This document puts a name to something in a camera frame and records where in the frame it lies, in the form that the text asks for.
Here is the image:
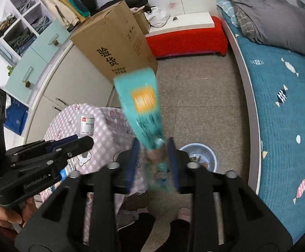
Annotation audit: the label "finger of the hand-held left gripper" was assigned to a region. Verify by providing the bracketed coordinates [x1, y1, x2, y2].
[7, 135, 79, 161]
[11, 136, 94, 176]

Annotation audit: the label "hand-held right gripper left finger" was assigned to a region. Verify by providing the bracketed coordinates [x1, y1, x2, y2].
[14, 138, 142, 252]

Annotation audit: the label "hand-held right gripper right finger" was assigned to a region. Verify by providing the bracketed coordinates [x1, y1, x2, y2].
[167, 136, 293, 252]

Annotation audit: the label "blue plastic bucket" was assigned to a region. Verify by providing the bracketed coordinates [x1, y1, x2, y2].
[180, 143, 217, 174]

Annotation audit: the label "pile of wrappers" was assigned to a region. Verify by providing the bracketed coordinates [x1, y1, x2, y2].
[188, 154, 211, 170]

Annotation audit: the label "white blue-striped packet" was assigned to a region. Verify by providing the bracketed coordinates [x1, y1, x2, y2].
[59, 157, 77, 180]

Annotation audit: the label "teal snack packet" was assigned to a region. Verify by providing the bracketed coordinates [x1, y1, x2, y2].
[113, 68, 169, 192]

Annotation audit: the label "person's left hand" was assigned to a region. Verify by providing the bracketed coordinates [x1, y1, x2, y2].
[0, 198, 39, 229]

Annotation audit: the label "blue shopping bag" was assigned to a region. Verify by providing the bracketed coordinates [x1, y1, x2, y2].
[5, 98, 28, 135]

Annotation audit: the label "pink checked tablecloth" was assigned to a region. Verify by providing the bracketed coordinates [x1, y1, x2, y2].
[39, 103, 149, 208]

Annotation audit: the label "dark mesh cloth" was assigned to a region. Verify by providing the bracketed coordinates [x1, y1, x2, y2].
[121, 193, 149, 212]

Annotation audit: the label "pink slipper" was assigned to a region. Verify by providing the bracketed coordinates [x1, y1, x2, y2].
[177, 207, 191, 221]

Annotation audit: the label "white curved low cabinet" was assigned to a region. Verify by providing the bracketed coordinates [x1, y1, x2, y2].
[11, 41, 116, 147]

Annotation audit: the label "person's left leg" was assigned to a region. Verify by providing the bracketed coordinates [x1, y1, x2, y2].
[118, 213, 156, 252]

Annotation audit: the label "person's leg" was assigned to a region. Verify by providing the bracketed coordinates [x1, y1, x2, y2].
[170, 219, 193, 252]
[118, 213, 156, 252]

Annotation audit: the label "person's right leg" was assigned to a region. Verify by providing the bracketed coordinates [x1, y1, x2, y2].
[170, 219, 193, 252]

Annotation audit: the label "mint green bunk bed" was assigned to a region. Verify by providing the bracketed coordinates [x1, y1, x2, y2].
[216, 0, 305, 244]

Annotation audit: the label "lilac stepped shelf cabinet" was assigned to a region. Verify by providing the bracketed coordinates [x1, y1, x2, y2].
[0, 0, 71, 109]

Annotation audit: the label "dark folded clothes pile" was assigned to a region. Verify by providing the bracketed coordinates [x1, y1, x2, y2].
[11, 29, 36, 53]

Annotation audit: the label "large cardboard box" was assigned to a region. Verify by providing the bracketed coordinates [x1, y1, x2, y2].
[70, 0, 159, 82]

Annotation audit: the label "khaki folded clothes pile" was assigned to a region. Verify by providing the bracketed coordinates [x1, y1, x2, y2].
[0, 14, 16, 36]

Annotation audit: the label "teal candy-print bed sheet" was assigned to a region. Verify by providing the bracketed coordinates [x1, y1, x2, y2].
[231, 34, 305, 242]

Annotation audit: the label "grey folded clothes pile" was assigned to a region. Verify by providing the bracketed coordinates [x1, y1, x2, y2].
[33, 16, 52, 33]

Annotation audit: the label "red covered bench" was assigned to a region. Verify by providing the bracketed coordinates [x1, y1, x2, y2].
[145, 16, 228, 58]

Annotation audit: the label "small grey folded clothes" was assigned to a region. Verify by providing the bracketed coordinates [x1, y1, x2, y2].
[17, 0, 36, 12]

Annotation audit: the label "small cardboard box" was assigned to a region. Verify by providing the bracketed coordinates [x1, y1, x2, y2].
[134, 12, 151, 35]

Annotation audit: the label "yellow hanging garment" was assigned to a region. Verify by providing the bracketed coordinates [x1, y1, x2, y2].
[57, 0, 87, 16]

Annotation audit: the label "white board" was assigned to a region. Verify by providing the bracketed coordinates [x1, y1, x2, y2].
[145, 13, 214, 34]

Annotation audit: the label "white plastic bag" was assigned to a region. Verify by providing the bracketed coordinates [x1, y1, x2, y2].
[145, 5, 170, 28]

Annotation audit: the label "black cloth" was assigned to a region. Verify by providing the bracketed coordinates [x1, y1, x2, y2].
[97, 0, 148, 12]

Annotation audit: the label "teal checked pillow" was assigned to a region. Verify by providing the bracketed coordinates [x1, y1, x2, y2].
[217, 0, 241, 28]

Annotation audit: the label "grey duvet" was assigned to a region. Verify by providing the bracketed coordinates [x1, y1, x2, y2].
[226, 0, 305, 61]

